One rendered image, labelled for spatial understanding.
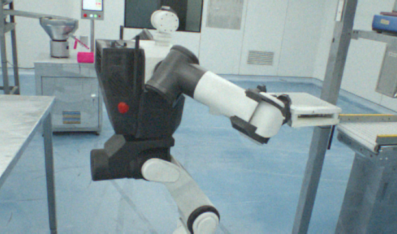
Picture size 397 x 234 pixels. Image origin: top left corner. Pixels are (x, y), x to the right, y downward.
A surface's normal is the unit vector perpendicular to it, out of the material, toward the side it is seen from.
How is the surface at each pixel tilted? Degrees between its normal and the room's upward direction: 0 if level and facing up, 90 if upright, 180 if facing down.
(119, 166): 90
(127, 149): 90
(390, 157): 90
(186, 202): 90
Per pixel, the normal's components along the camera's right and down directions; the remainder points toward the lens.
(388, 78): -0.96, 0.00
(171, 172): 0.39, 0.33
